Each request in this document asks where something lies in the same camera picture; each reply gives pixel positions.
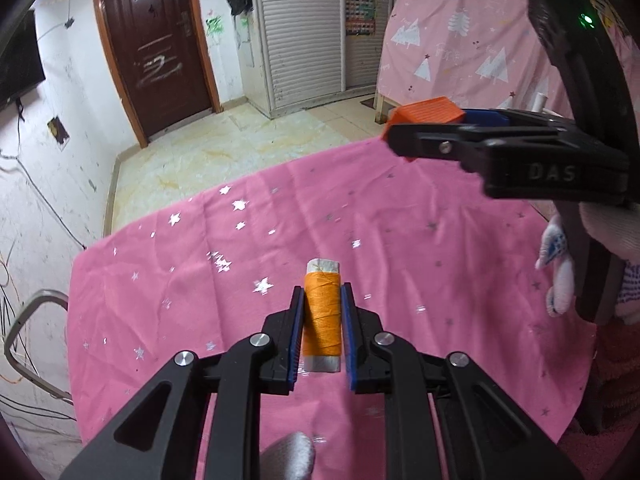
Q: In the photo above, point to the grey metal chair frame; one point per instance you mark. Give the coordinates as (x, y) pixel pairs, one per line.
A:
(35, 320)

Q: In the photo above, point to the white louvered wardrobe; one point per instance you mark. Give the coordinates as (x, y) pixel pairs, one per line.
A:
(305, 35)

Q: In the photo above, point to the dark wall socket hole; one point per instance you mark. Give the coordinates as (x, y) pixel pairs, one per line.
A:
(59, 134)

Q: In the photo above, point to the colourful chart wall poster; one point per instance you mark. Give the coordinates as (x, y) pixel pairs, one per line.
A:
(360, 5)

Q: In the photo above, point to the dark brown door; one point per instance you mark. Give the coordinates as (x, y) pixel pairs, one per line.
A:
(155, 55)

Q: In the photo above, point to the orange thread spool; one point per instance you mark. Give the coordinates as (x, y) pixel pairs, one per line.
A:
(322, 310)

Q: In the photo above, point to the pink starry tablecloth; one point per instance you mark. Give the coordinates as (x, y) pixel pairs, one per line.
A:
(425, 260)

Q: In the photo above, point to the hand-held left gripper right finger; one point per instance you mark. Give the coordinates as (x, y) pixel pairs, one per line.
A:
(351, 345)

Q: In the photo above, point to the person's right hand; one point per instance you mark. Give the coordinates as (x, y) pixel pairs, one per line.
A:
(560, 285)

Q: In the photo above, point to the person's left hand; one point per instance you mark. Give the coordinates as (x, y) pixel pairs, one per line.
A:
(292, 457)

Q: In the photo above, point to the wooden bed frame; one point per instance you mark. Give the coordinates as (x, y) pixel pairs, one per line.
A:
(382, 110)

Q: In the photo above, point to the orange-red plastic block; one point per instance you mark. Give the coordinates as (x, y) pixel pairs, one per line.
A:
(425, 110)

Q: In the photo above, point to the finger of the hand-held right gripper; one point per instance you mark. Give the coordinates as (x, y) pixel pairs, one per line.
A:
(425, 140)
(487, 117)

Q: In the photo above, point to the black wall television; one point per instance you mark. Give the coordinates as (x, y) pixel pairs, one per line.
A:
(17, 60)

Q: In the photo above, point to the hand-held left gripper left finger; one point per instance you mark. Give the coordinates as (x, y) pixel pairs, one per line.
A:
(297, 340)

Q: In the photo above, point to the pink printed sheet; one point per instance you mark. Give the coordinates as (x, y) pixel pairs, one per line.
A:
(450, 50)

